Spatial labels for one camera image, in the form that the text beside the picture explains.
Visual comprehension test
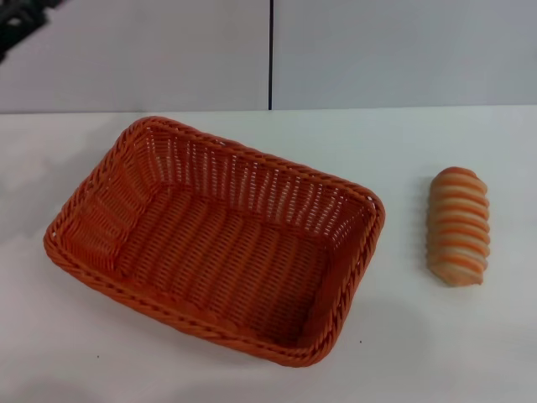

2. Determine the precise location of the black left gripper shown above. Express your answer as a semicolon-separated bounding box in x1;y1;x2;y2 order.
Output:
0;0;50;56

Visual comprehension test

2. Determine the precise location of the orange woven plastic basket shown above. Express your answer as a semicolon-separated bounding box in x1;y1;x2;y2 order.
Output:
42;116;386;369

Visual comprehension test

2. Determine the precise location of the striped bread roll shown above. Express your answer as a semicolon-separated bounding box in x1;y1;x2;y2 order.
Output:
426;165;492;289

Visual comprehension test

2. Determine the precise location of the dark vertical wall panel strip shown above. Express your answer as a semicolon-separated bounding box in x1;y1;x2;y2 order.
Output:
268;0;276;113

